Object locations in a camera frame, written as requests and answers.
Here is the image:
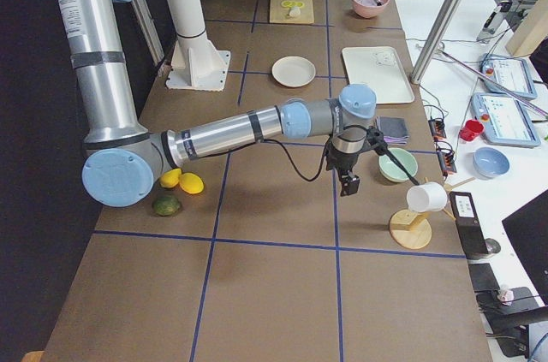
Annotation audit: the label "orange black connector strip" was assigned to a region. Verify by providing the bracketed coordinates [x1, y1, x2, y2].
[428, 118, 457, 177]

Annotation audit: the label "pink bowl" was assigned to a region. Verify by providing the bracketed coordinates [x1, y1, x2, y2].
[352, 0, 390, 19]

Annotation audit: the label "yellow lemon left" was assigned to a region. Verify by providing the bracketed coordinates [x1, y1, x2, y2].
[159, 168, 182, 189]

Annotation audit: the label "far teach pendant tablet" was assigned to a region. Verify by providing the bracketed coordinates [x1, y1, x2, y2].
[479, 54, 537, 100]

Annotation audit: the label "yellow lemon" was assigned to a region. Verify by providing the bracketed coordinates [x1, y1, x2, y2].
[179, 172, 205, 195]
[159, 168, 182, 189]

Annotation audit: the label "wooden cutting board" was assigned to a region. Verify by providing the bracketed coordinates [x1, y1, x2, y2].
[269, 0, 314, 25]

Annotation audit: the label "teach pendant tablet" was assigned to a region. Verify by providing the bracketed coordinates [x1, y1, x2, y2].
[471, 93, 540, 148]
[479, 54, 537, 100]

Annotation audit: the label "red cup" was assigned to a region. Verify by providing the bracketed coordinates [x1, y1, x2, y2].
[459, 119, 485, 142]

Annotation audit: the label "white bear tray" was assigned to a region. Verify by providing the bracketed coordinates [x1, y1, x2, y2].
[342, 46, 414, 105]

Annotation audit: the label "wooden mug stand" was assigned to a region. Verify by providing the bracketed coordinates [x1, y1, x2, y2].
[389, 177, 475, 250]

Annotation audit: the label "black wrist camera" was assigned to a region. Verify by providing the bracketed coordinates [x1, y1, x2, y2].
[366, 127, 388, 156]

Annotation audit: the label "green lime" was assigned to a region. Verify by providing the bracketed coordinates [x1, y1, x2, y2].
[152, 194, 182, 217]

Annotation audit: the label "aluminium frame post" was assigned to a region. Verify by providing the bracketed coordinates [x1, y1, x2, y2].
[410, 0, 461, 85]

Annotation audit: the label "blue bowl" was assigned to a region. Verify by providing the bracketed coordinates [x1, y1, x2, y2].
[473, 147, 510, 178]

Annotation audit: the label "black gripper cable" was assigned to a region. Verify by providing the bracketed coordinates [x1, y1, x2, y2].
[260, 124, 420, 187]

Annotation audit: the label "mint green bowl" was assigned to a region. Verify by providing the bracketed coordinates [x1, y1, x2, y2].
[378, 147, 418, 182]

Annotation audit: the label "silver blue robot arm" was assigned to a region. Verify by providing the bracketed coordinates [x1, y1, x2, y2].
[57, 0, 384, 207]

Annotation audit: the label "near teach pendant tablet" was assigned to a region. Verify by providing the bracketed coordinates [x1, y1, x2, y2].
[471, 93, 540, 148]

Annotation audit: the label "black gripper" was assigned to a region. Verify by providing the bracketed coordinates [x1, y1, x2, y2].
[325, 133, 366, 196]

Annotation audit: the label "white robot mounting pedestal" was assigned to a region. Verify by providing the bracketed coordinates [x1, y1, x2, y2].
[166, 0, 231, 92]

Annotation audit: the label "yellow lemon right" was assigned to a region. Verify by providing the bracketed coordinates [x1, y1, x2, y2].
[179, 172, 205, 195]

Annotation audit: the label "cream round plate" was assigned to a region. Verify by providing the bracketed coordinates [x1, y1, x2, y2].
[271, 56, 316, 88]

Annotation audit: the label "white steamed bun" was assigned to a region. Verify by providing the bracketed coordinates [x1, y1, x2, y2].
[288, 7, 301, 18]

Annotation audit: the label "white mug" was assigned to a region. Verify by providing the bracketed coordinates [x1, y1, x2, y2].
[406, 181, 448, 213]

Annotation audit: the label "lemon slices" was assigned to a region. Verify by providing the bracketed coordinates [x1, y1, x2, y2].
[280, 0, 304, 9]

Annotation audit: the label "long metal reacher stick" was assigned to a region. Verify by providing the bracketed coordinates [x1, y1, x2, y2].
[436, 47, 548, 117]

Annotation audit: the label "black device with label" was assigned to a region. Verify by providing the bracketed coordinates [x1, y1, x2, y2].
[449, 191, 488, 259]

